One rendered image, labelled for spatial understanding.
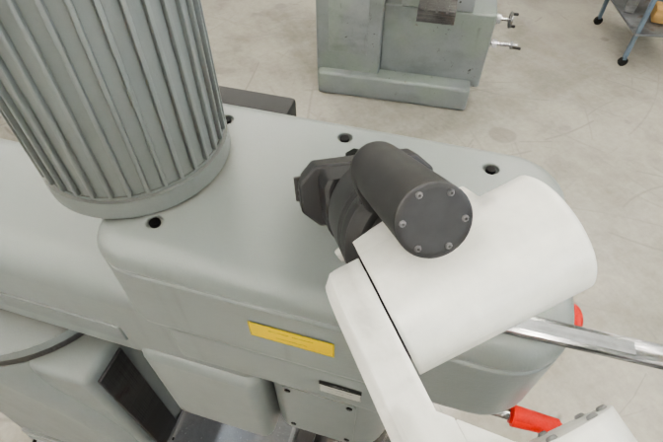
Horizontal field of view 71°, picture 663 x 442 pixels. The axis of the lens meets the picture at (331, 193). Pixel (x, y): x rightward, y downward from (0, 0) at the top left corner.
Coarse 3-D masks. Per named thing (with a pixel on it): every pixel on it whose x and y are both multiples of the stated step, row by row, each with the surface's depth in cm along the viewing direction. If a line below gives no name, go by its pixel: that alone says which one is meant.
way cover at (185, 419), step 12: (180, 420) 106; (192, 420) 110; (204, 420) 113; (180, 432) 106; (192, 432) 109; (204, 432) 112; (216, 432) 115; (228, 432) 118; (240, 432) 120; (252, 432) 122; (276, 432) 125; (288, 432) 125
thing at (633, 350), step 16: (528, 320) 38; (544, 320) 38; (528, 336) 38; (544, 336) 37; (560, 336) 37; (576, 336) 37; (592, 336) 37; (608, 336) 37; (624, 336) 37; (592, 352) 37; (608, 352) 36; (624, 352) 36; (640, 352) 36; (656, 352) 36; (656, 368) 36
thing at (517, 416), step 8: (512, 408) 51; (520, 408) 51; (528, 408) 52; (504, 416) 51; (512, 416) 51; (520, 416) 51; (528, 416) 51; (536, 416) 51; (544, 416) 51; (512, 424) 51; (520, 424) 51; (528, 424) 50; (536, 424) 50; (544, 424) 50; (552, 424) 50; (560, 424) 50
